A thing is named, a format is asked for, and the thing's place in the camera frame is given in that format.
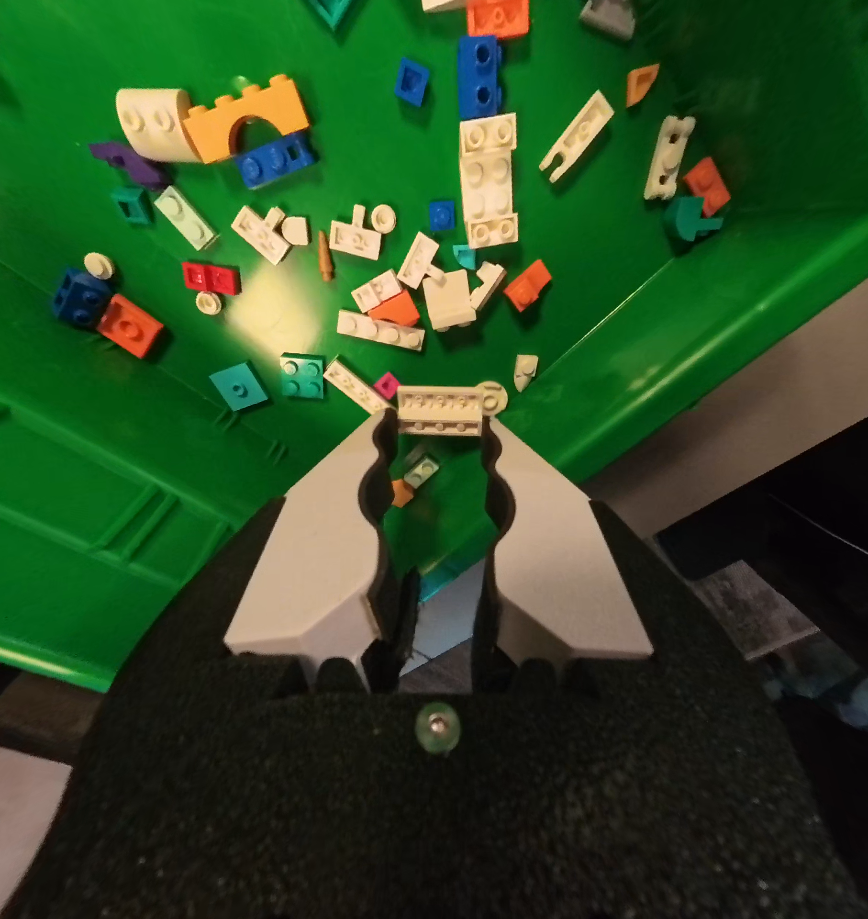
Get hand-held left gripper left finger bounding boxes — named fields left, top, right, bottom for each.
left=223, top=409, right=401, bottom=692

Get lego pieces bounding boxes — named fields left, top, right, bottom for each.
left=52, top=0, right=731, bottom=511

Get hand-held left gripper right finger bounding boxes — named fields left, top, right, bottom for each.
left=479, top=416, right=655, bottom=677

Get white grille lego plate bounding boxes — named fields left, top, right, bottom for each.
left=397, top=384, right=487, bottom=436

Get green plastic bin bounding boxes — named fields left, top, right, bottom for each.
left=0, top=0, right=868, bottom=694

